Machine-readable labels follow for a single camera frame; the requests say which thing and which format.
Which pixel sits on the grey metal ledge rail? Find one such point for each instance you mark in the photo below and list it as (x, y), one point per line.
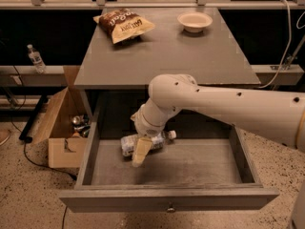
(27, 76)

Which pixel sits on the white paper bowl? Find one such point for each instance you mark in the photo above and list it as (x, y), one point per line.
(194, 22)

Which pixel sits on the grey wooden cabinet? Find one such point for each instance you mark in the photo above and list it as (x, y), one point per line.
(212, 57)

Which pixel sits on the blue plastic water bottle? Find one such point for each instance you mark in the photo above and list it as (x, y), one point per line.
(130, 142)

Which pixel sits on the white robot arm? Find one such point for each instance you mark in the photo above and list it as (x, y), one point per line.
(273, 125)

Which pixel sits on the metal cans in box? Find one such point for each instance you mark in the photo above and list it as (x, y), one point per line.
(81, 126)

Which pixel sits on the clear water bottle on ledge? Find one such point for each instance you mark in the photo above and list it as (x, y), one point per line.
(36, 59)

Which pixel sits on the open grey drawer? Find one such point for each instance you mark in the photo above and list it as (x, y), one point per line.
(206, 168)

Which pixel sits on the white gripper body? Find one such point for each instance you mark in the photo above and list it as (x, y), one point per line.
(147, 129)

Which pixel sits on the brown chip bag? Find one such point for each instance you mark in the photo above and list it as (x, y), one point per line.
(123, 24)

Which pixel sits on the cardboard box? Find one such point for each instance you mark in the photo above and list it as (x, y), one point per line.
(65, 147)

